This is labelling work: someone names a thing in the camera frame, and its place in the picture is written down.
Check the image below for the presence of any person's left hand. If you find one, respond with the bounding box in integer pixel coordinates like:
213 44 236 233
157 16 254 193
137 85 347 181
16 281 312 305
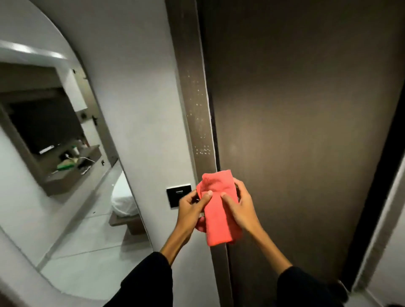
175 189 213 237

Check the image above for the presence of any person's right hand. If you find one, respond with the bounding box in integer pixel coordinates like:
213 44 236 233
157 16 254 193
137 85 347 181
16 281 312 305
220 178 264 236

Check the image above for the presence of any pink cleaning cloth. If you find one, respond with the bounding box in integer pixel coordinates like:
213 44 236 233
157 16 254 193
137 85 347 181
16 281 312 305
195 170 243 247

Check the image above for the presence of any person's left forearm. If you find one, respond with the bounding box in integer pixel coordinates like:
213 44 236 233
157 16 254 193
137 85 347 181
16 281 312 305
104 226 194 307

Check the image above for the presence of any person's right forearm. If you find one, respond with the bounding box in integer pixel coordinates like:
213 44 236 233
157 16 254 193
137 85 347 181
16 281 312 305
246 225 349 307

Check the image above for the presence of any dark brown door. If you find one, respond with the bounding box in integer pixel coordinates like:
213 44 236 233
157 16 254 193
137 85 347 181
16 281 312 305
196 0 405 307

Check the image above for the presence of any black wall switch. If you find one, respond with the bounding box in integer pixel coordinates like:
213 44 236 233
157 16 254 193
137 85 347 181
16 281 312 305
166 184 192 209

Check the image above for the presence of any brown door frame post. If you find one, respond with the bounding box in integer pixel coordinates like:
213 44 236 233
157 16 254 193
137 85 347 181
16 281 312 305
165 0 235 307

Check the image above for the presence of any arched wall mirror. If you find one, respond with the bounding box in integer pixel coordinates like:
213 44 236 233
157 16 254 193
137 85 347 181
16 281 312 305
0 0 154 301

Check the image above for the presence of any dark door frame edge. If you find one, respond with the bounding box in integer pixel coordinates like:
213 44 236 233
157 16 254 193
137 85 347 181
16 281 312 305
340 85 405 291

